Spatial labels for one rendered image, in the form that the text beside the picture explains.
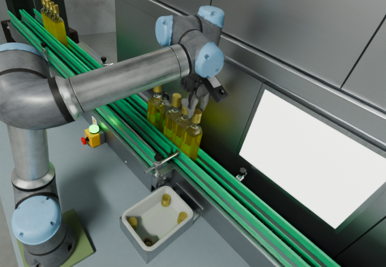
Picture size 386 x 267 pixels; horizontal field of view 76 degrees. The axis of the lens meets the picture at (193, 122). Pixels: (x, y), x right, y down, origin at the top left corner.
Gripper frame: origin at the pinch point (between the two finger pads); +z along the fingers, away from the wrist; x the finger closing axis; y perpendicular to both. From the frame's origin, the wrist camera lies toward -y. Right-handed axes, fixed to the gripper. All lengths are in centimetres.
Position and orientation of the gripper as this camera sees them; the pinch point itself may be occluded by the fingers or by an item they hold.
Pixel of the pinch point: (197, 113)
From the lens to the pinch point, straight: 89.2
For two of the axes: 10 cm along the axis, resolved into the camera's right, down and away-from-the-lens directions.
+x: -7.1, 3.6, -6.1
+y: -6.9, -5.4, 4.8
